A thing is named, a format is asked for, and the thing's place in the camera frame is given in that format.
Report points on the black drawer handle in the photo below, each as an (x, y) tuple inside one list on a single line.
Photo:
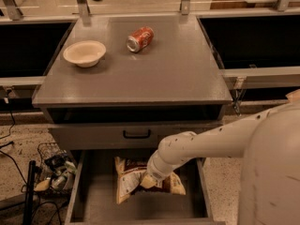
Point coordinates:
[(145, 135)]

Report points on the open grey middle drawer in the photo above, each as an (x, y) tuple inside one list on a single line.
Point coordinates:
[(93, 198)]

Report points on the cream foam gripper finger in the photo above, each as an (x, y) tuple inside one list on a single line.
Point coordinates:
[(148, 181)]

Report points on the wire basket with items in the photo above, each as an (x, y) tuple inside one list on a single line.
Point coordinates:
[(57, 171)]

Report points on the black stand pole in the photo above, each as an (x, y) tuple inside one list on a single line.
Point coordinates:
[(29, 194)]

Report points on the white paper bowl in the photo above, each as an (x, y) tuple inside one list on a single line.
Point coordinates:
[(84, 54)]

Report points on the grey drawer cabinet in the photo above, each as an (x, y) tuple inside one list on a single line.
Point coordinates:
[(173, 79)]

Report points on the brown chip bag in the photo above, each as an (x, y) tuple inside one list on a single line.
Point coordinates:
[(130, 174)]

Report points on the red soda can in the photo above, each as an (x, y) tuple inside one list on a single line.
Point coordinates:
[(139, 39)]

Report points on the closed grey top drawer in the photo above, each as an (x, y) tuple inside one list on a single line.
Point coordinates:
[(110, 135)]

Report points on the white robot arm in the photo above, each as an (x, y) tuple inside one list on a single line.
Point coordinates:
[(269, 144)]

